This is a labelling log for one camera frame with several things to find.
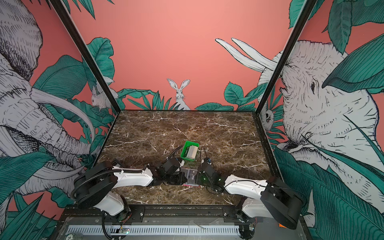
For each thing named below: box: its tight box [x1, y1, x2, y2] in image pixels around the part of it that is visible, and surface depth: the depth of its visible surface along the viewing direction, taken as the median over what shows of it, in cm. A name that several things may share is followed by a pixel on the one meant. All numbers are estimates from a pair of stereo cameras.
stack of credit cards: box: [187, 145, 199, 159], surface depth 95 cm
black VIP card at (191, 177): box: [186, 168, 199, 186], surface depth 87 cm
